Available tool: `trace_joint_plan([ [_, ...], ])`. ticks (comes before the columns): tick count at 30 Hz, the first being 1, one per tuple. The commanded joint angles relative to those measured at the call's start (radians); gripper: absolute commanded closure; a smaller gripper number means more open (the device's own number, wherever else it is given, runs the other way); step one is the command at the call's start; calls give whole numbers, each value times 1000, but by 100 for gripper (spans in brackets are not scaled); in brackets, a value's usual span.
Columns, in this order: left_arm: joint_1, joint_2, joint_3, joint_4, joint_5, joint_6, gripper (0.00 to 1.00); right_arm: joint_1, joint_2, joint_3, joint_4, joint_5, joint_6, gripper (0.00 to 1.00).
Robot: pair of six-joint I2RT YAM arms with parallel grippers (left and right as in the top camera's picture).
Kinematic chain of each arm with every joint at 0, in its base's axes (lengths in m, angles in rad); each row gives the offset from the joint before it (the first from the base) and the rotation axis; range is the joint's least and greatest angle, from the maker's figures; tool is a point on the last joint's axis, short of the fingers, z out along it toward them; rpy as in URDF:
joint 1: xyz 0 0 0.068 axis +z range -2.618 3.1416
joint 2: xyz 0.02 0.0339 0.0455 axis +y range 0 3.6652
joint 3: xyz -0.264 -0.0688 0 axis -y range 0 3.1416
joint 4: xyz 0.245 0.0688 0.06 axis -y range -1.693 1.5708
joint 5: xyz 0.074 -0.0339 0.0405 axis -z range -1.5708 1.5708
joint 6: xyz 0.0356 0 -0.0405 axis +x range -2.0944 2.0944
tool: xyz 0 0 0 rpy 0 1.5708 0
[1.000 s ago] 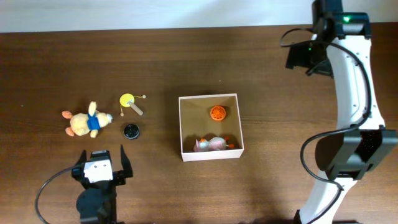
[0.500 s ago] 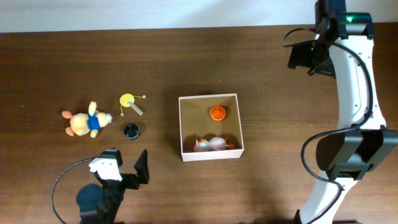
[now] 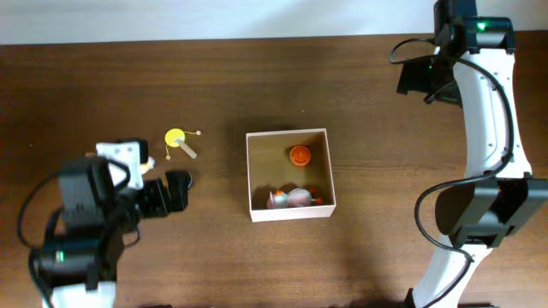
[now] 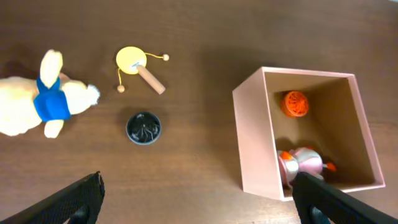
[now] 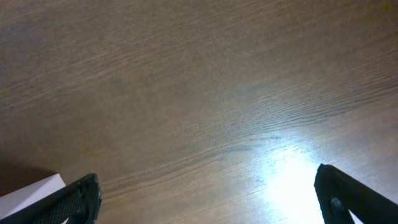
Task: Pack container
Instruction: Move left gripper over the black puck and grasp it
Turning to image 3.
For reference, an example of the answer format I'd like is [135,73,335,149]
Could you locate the white cardboard box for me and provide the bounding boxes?
[246,128,337,222]

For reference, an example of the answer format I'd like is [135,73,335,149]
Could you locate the pink duck toy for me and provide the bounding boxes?
[266,187,323,210]

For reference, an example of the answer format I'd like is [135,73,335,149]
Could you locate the orange lattice ball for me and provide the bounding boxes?
[289,145,312,167]

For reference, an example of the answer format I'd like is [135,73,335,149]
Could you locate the black round cap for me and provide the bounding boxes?
[184,171,193,191]

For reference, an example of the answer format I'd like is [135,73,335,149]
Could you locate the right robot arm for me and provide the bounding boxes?
[397,0,547,307]

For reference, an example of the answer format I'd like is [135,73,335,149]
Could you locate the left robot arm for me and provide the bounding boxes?
[27,157,193,307]

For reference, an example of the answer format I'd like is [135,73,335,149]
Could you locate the yellow rattle drum toy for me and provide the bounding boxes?
[164,128,202,160]

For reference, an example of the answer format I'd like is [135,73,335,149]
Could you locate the tan plush bunny blue scarf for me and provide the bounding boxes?
[85,152,155,175]

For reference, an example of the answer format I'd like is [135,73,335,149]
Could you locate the right black cable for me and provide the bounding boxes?
[388,37,515,308]

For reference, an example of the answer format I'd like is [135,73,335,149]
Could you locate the black cable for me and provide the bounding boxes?
[388,37,515,308]
[15,158,142,308]

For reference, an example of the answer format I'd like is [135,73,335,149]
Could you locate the left black cable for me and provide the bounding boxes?
[15,158,142,308]

